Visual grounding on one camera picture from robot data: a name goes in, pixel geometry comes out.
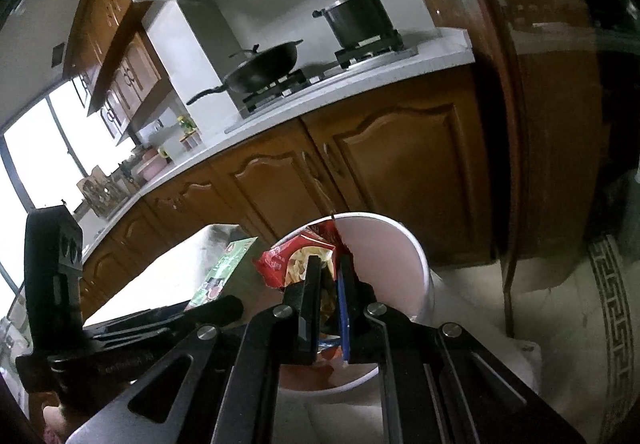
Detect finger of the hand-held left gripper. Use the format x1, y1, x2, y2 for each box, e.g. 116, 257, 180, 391
95, 295, 245, 342
82, 301, 193, 332

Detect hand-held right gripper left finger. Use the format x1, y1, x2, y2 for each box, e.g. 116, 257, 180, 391
65, 255, 323, 444

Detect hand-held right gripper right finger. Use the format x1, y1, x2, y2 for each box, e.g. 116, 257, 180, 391
336, 254, 588, 444

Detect green snack bag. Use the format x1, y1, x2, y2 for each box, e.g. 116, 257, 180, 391
184, 237, 258, 312

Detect red snack bag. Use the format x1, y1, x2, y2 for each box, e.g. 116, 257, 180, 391
252, 219, 356, 367

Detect pink white-rimmed bin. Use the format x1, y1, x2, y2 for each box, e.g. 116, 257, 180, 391
270, 211, 543, 444

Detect person's left hand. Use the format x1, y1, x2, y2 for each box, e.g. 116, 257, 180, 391
30, 391, 83, 444

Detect wooden utensil rack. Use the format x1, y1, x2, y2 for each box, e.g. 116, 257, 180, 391
76, 165, 133, 217

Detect kitchen window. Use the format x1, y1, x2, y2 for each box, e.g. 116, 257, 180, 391
0, 79, 138, 305

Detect pink basin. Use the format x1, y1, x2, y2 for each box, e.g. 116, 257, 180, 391
134, 147, 173, 182

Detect wooden base cabinets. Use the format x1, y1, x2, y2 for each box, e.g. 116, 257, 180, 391
77, 64, 506, 320

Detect gas stove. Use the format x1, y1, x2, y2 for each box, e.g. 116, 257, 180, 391
225, 29, 418, 135

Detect black wok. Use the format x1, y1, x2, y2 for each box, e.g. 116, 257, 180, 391
186, 39, 304, 106

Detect white kitchen countertop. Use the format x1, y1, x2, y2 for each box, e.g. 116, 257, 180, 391
72, 27, 476, 265

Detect brown wooden door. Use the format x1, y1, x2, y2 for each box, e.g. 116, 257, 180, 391
380, 0, 640, 265

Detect black lidded pot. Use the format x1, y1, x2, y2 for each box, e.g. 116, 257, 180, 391
312, 0, 393, 50

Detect wooden wall cabinets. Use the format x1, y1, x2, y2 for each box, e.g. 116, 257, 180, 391
64, 0, 186, 140

